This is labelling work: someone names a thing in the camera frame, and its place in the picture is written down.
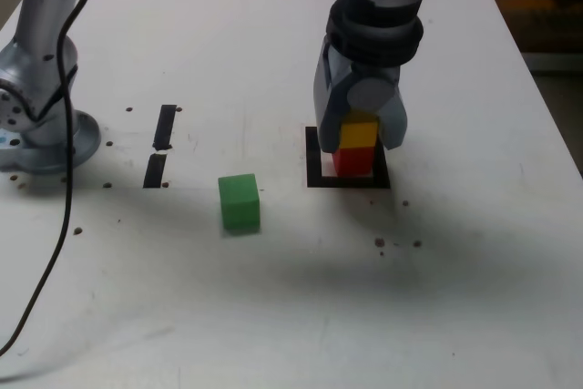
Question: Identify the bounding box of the black tape strip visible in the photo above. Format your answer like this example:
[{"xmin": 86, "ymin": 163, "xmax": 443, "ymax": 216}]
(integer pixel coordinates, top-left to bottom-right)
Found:
[{"xmin": 142, "ymin": 104, "xmax": 178, "ymax": 189}]

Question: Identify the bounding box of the yellow cube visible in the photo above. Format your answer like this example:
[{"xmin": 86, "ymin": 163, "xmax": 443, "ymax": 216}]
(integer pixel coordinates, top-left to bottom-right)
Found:
[{"xmin": 340, "ymin": 110, "xmax": 381, "ymax": 150}]

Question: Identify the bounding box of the green cube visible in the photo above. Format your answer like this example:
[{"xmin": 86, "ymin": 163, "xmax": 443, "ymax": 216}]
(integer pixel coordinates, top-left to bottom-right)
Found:
[{"xmin": 217, "ymin": 173, "xmax": 261, "ymax": 232}]

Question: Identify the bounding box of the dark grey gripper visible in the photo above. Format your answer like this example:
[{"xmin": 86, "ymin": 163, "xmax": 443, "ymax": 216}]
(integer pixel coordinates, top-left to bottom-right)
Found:
[{"xmin": 312, "ymin": 35, "xmax": 409, "ymax": 153}]

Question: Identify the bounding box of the red cube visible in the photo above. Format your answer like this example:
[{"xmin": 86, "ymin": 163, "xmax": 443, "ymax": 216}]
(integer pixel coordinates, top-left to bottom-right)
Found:
[{"xmin": 331, "ymin": 146, "xmax": 375, "ymax": 178}]

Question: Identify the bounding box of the black tape square outline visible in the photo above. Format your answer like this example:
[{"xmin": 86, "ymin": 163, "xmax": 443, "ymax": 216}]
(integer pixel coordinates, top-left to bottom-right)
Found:
[{"xmin": 303, "ymin": 126, "xmax": 392, "ymax": 189}]

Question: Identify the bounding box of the brown wooden furniture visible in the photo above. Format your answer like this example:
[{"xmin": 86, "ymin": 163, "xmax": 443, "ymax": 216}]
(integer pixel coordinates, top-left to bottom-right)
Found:
[{"xmin": 473, "ymin": 0, "xmax": 583, "ymax": 72}]

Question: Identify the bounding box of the long black cable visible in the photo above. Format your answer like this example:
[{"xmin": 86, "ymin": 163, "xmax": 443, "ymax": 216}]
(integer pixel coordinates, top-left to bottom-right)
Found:
[{"xmin": 0, "ymin": 0, "xmax": 113, "ymax": 356}]

